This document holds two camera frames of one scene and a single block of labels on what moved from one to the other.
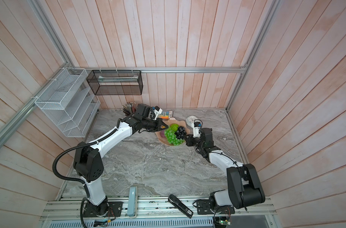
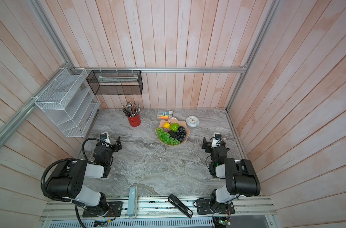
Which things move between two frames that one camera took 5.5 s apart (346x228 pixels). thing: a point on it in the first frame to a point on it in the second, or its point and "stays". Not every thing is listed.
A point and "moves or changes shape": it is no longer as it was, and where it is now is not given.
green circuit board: (224, 223) stays
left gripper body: (153, 125) to (114, 148)
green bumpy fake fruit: (174, 126) stays
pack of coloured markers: (166, 115) stays
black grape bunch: (180, 132) stays
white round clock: (190, 119) stays
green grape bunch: (171, 136) moves or changes shape
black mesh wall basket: (116, 82) stays
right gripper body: (196, 141) to (209, 148)
